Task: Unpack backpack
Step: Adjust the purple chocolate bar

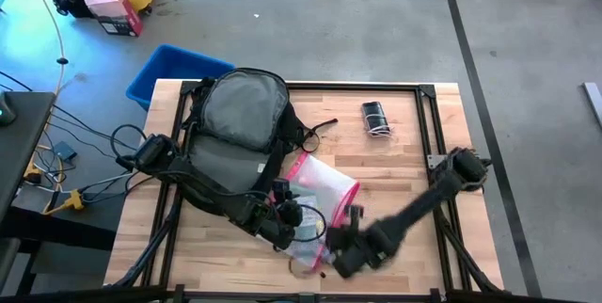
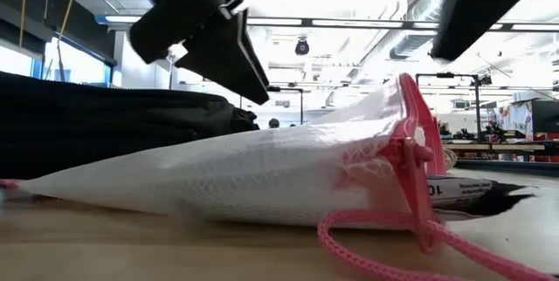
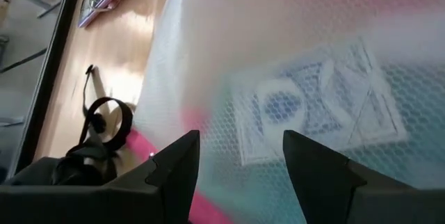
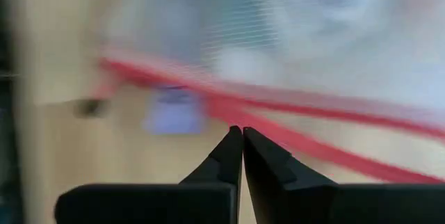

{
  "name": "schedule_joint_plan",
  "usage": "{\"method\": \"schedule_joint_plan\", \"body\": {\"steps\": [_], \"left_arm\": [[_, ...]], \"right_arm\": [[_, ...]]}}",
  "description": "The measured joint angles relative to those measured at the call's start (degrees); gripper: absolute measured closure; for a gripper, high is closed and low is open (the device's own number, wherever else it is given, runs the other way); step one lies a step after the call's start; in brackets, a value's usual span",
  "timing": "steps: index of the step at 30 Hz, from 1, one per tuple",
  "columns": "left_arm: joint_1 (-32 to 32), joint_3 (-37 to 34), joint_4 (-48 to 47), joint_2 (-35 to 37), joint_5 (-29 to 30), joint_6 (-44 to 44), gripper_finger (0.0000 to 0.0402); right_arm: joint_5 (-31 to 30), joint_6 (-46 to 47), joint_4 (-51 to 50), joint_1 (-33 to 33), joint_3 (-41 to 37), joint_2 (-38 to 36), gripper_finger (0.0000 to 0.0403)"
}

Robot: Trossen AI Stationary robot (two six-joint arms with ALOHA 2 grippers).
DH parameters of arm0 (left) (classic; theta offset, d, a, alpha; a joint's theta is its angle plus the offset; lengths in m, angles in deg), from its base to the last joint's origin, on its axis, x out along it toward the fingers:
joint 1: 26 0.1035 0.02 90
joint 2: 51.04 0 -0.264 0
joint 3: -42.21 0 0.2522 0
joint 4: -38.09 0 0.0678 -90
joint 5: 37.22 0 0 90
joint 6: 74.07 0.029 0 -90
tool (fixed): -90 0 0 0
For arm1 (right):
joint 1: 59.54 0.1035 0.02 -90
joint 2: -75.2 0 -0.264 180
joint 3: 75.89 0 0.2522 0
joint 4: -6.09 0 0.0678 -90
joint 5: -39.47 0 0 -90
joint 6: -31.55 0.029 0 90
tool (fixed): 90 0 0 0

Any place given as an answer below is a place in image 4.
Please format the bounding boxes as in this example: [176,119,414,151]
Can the white mesh pouch red trim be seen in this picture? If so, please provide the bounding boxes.
[74,0,445,186]

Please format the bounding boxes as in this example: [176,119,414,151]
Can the white card pack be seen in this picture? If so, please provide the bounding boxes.
[267,0,383,61]

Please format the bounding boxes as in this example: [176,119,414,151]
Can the purple flat pack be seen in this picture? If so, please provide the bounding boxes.
[142,85,207,136]

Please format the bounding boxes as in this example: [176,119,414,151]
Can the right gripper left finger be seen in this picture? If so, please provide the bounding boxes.
[54,125,243,224]

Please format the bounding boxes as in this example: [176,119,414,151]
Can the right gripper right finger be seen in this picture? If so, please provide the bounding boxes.
[243,127,445,224]

